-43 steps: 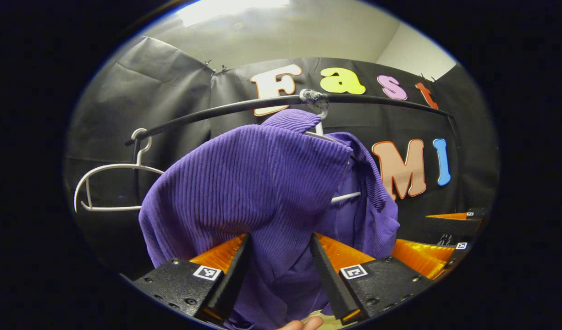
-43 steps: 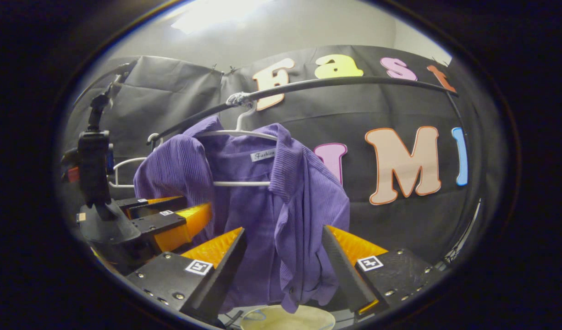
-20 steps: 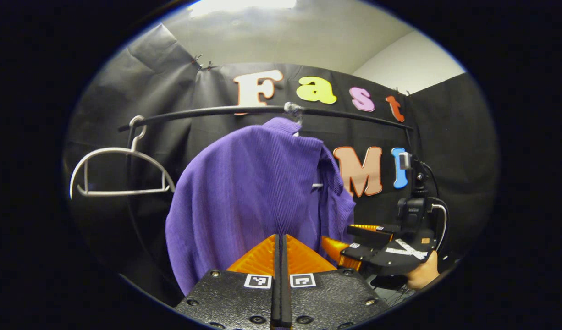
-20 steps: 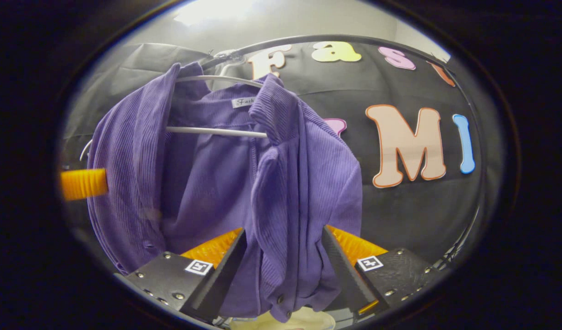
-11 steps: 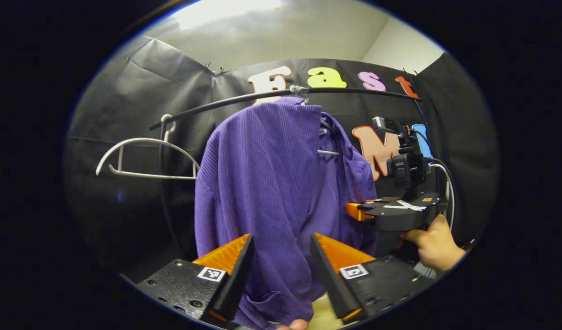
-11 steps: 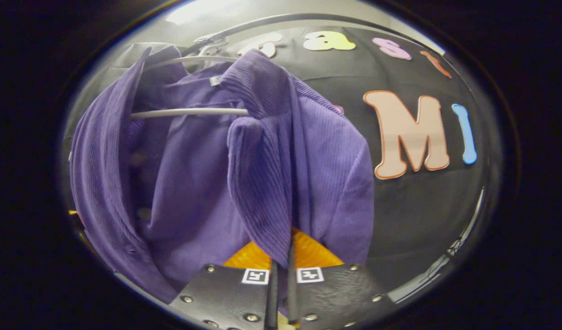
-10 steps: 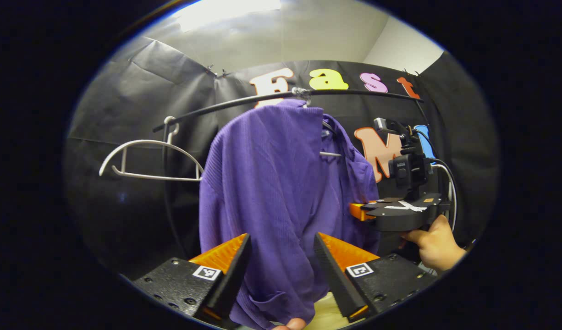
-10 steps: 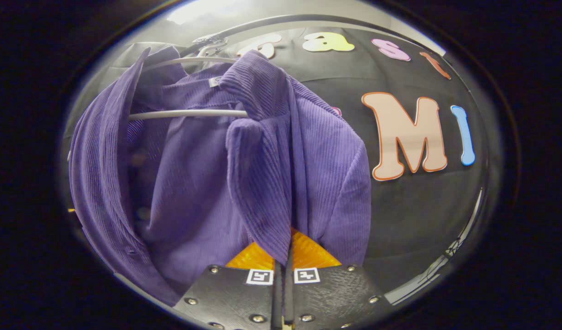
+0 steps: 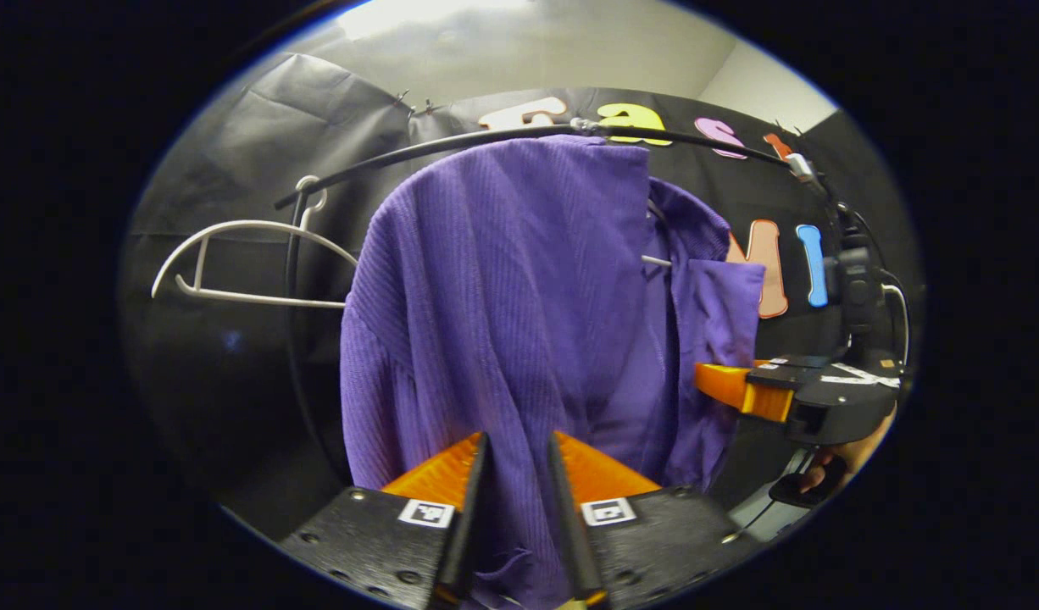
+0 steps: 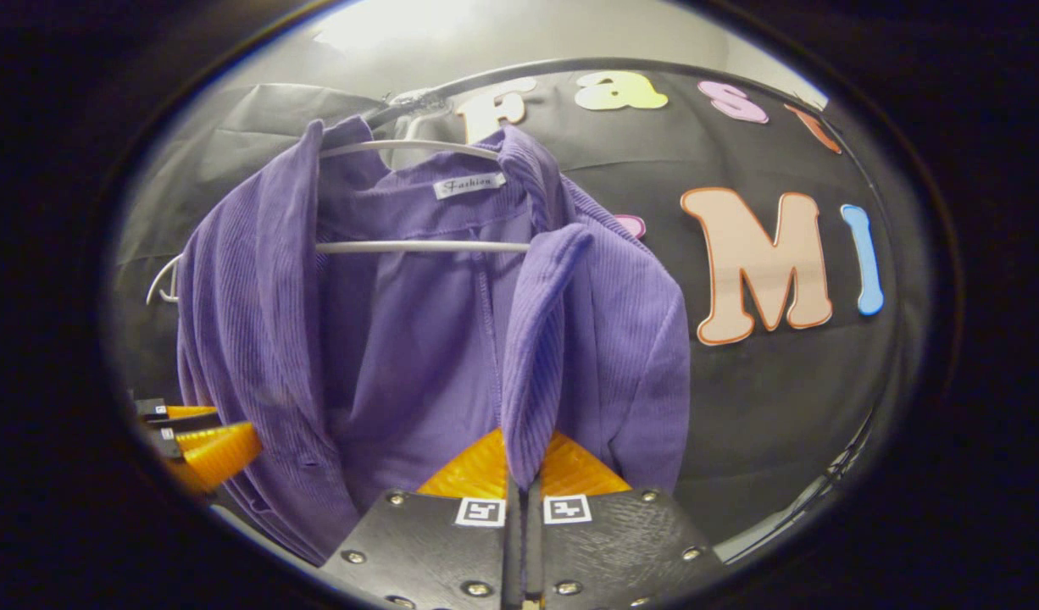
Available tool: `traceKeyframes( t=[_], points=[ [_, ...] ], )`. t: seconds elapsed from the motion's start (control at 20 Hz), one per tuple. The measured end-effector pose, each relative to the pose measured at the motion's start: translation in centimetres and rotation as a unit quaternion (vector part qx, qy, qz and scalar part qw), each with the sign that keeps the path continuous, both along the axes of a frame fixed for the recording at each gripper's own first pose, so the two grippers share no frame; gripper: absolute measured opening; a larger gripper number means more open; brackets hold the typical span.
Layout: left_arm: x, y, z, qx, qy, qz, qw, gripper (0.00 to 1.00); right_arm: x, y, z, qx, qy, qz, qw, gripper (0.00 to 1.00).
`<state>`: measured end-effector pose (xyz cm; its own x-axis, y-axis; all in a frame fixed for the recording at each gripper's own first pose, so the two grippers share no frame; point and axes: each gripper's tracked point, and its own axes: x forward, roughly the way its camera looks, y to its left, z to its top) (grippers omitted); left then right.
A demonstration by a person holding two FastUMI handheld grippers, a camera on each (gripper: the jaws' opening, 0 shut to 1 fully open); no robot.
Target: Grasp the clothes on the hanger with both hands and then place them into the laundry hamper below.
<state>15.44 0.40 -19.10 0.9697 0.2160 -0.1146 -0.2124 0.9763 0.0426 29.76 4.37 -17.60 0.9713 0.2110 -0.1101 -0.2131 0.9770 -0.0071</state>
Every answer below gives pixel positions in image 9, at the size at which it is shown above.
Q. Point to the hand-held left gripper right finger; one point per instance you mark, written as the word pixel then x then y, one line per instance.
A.
pixel 570 542

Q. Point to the purple knit shirt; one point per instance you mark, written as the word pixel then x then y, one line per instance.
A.
pixel 502 296

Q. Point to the white plastic hanger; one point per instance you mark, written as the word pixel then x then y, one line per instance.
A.
pixel 257 297
pixel 658 261

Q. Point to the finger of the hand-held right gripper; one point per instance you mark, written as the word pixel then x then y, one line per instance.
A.
pixel 740 388

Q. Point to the black clothes rail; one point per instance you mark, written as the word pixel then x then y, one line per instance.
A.
pixel 486 135

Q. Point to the small black clip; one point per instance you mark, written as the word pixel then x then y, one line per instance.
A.
pixel 430 107
pixel 403 97

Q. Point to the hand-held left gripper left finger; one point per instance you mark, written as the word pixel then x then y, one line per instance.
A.
pixel 473 525

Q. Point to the black backdrop cloth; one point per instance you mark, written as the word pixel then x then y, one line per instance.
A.
pixel 231 381

